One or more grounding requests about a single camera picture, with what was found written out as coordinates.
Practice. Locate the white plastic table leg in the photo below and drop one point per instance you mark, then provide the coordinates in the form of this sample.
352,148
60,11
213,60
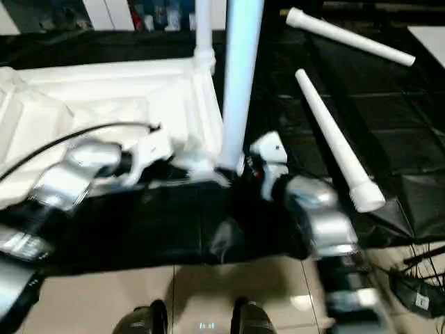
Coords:
240,69
348,38
203,28
334,139

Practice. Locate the white plastic table top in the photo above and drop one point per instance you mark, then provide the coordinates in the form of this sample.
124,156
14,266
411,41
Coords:
104,97

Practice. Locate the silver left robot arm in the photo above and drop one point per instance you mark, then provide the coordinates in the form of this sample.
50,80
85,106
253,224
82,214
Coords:
62,181

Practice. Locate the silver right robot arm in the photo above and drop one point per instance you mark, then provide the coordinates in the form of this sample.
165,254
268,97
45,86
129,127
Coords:
320,216

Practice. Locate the black work mat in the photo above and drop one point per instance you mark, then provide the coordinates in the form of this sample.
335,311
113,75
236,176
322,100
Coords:
174,229

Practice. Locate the small yellow tag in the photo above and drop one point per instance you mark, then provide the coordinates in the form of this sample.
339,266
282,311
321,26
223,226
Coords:
284,12

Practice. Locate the white cabinet with glass doors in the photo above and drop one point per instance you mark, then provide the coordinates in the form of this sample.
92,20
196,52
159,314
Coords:
104,14

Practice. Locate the black metal bar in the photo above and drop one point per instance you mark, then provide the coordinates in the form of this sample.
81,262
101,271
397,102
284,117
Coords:
382,5

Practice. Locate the black box white label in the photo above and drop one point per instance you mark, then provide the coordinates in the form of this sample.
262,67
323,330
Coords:
421,301

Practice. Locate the white flat panel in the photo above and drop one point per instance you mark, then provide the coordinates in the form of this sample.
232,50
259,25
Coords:
430,42

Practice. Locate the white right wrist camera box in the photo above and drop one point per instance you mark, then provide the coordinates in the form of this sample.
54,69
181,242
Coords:
270,156

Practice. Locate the black folding stand frame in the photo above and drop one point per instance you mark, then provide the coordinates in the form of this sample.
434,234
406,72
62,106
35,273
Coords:
425,256

